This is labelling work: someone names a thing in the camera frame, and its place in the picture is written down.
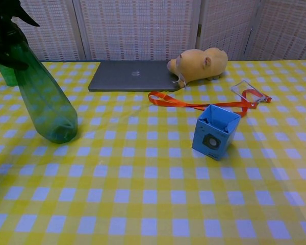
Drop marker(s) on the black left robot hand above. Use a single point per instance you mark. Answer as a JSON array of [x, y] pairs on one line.
[[0, 48]]

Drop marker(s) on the green transparent spray bottle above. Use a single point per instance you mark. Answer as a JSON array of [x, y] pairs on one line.
[[48, 107]]

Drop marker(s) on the green cylindrical can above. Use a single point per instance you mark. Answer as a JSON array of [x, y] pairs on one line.
[[9, 76]]

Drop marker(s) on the woven folding screen panel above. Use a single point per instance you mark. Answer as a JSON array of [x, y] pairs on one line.
[[288, 30], [56, 30], [140, 28], [227, 25]]

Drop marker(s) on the grey closed laptop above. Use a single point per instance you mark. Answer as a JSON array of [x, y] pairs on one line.
[[132, 76]]

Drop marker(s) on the brown capybara plush toy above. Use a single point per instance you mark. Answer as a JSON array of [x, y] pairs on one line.
[[199, 65]]

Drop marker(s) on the yellow white checkered tablecloth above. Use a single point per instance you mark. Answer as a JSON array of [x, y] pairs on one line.
[[153, 194]]

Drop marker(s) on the blue cardboard speaker box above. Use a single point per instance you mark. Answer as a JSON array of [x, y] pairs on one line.
[[216, 135]]

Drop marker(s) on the clear plastic badge holder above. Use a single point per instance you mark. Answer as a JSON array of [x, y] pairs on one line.
[[244, 88]]

